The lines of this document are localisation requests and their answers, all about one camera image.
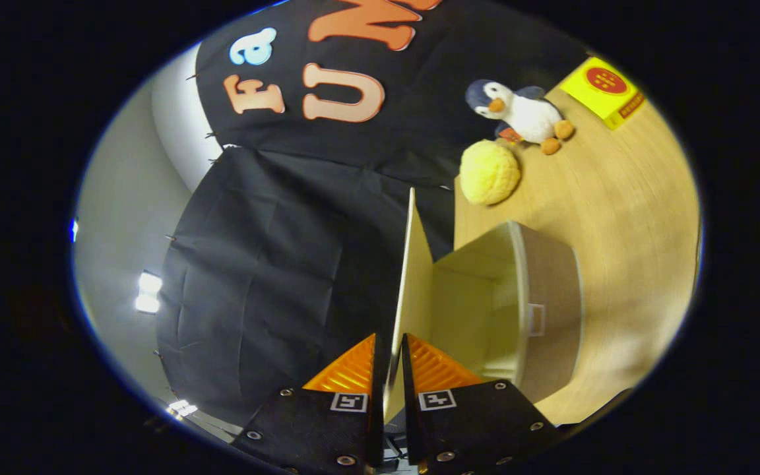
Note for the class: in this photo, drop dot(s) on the yellow book with red circle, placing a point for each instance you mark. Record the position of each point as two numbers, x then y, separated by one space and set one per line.
601 89

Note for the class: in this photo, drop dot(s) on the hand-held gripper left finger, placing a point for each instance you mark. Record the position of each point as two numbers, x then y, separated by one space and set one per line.
377 435

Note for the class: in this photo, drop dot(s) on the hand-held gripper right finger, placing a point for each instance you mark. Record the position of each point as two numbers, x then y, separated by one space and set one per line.
408 422

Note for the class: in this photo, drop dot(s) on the ceiling light panel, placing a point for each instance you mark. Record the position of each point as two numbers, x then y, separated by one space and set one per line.
182 408
149 293

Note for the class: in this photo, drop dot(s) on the yellow plush ball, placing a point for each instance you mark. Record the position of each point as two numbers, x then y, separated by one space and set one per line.
489 173

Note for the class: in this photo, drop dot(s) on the penguin plush toy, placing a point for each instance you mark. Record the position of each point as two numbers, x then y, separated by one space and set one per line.
528 115

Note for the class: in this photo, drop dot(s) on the beige fabric storage box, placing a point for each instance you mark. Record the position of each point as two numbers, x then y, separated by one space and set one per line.
551 297

